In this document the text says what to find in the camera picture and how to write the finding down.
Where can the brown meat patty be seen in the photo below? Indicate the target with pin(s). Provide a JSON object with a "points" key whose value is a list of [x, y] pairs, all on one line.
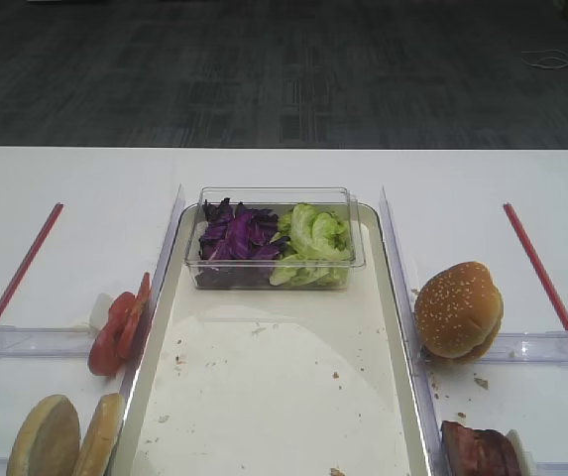
{"points": [[478, 452]]}

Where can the clear cross divider left far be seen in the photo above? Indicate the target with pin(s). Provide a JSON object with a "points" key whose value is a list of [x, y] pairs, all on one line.
{"points": [[30, 342]]}

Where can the white pusher block near patty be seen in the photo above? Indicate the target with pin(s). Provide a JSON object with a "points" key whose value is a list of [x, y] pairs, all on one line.
{"points": [[524, 458]]}

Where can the white pusher block left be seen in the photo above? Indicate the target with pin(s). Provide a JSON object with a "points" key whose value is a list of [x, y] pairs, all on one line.
{"points": [[98, 316]]}

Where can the clear cross divider right far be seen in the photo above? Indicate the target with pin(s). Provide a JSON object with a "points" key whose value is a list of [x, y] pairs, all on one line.
{"points": [[547, 348]]}

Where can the tomato slice front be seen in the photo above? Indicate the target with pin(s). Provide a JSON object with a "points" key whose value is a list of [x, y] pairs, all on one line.
{"points": [[103, 359]]}

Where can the clear long divider left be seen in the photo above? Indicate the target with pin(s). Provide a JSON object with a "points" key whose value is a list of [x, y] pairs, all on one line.
{"points": [[133, 367]]}

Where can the purple cabbage pieces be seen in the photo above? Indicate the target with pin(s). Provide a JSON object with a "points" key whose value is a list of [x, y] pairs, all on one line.
{"points": [[238, 233]]}

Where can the red rail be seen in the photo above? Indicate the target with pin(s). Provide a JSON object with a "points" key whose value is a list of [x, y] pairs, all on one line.
{"points": [[30, 256], [537, 265]]}

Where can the sesame bun top front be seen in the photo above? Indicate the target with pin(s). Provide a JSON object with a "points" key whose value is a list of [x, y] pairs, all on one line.
{"points": [[457, 309]]}

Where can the cream metal tray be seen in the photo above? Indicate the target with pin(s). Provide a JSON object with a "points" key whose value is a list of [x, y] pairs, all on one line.
{"points": [[274, 382]]}

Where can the green lettuce leaves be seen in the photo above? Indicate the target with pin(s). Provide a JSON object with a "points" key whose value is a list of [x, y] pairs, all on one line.
{"points": [[313, 236]]}

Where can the red rail left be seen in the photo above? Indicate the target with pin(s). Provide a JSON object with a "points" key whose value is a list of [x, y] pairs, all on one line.
{"points": [[30, 256]]}

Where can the clear plastic salad box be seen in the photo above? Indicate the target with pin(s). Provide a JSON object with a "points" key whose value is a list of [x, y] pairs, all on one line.
{"points": [[280, 200]]}

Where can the tomato slice rear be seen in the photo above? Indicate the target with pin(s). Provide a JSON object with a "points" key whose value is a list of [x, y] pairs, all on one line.
{"points": [[130, 308]]}

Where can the bun half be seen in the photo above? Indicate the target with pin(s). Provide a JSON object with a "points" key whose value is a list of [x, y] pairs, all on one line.
{"points": [[100, 437], [48, 440]]}

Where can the red rail right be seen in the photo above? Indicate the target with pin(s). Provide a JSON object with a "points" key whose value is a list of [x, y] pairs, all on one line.
{"points": [[537, 265]]}

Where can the sesame bun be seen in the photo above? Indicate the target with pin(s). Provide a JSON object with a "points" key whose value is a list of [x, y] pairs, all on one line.
{"points": [[473, 355], [457, 309]]}

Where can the clear long divider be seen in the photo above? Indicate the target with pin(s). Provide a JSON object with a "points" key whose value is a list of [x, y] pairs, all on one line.
{"points": [[133, 367], [429, 457]]}

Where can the clear long divider right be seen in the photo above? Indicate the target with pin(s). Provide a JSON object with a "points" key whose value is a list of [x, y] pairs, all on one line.
{"points": [[429, 457]]}

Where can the tomato slice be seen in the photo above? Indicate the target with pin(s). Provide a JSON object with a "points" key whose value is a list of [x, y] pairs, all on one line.
{"points": [[130, 308], [103, 359]]}

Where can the sesame bun top rear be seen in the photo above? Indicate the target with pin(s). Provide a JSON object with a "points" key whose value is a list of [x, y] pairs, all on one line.
{"points": [[473, 355]]}

